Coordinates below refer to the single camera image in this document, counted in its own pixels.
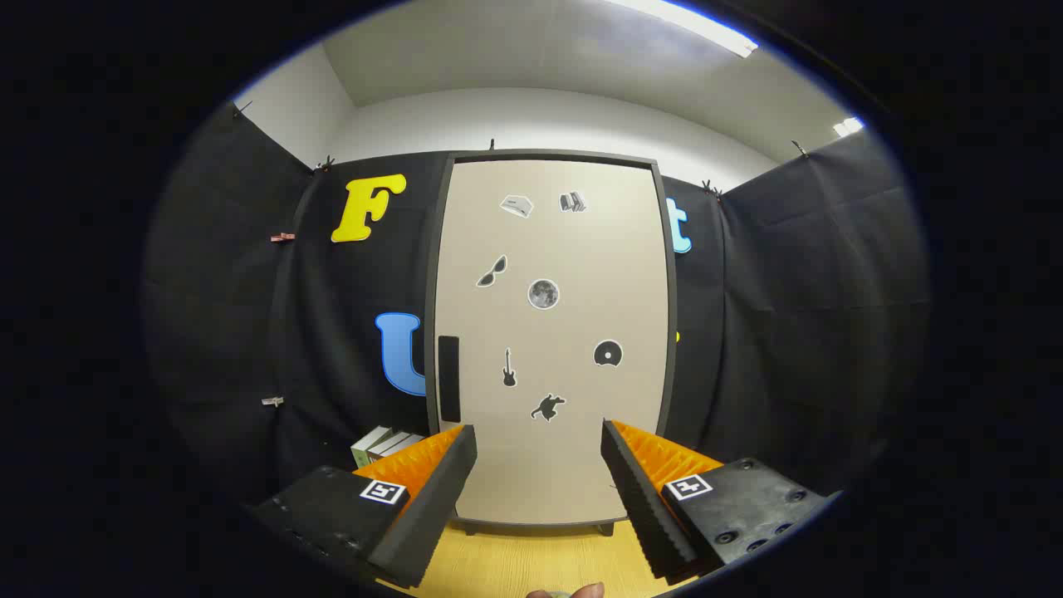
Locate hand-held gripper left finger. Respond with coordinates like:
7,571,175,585
247,424,479,591

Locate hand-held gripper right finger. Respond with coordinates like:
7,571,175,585
600,419,844,585

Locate black door handle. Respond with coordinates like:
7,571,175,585
438,336,461,423

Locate beige cabinet door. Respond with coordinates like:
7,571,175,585
436,159,669,526

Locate green book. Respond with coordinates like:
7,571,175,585
350,426,393,468

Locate grey cabinet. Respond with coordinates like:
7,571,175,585
424,149,678,537

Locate black backdrop cloth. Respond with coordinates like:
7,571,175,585
141,100,931,532

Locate long ceiling light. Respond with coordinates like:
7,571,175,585
610,0,758,58

